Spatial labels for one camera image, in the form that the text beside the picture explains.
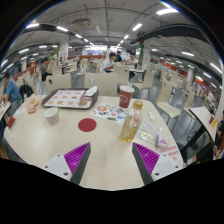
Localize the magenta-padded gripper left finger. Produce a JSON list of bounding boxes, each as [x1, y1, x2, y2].
[[40, 142, 92, 185]]

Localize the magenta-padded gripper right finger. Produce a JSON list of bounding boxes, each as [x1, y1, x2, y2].
[[131, 142, 184, 186]]

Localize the clear yellow-capped drink bottle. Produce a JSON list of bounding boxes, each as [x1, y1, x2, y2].
[[120, 99, 144, 143]]

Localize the red lettered table sticker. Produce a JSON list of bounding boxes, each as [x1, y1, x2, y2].
[[159, 144, 183, 163]]

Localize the clear plastic bag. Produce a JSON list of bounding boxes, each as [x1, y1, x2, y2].
[[137, 121, 163, 145]]

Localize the flat round red coaster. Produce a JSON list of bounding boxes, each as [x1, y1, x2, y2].
[[77, 117, 98, 133]]

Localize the white paper cup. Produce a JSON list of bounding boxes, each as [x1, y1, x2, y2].
[[43, 106, 61, 126]]

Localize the brown tray with paper liner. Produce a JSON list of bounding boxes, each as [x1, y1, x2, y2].
[[41, 87, 100, 110]]

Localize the red paper cup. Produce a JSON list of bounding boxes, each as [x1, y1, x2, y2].
[[118, 84, 136, 109]]

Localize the beige neighbouring table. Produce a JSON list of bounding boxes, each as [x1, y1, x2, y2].
[[188, 105, 218, 143], [0, 101, 11, 122]]

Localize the white napkin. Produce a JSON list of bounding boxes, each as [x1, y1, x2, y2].
[[84, 85, 99, 97]]

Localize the clear bag of fried food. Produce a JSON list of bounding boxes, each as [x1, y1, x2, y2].
[[23, 94, 44, 113]]

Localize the person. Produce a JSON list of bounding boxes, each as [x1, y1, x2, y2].
[[114, 50, 123, 63], [193, 119, 224, 164], [51, 53, 59, 66], [39, 58, 53, 83], [99, 52, 118, 74], [0, 72, 23, 116], [125, 52, 139, 69]]

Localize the dark red wallet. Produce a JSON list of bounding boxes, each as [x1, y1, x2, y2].
[[6, 116, 16, 129]]

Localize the beige wooden chair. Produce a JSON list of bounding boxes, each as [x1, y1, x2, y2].
[[45, 73, 73, 95], [84, 72, 119, 98]]

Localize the black backpack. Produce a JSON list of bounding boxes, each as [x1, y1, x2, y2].
[[18, 83, 35, 103]]

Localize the ceiling air conditioning unit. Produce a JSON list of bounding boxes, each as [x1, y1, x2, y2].
[[71, 17, 92, 28]]

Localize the ceiling light strips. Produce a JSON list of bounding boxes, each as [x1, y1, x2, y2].
[[0, 8, 224, 88]]

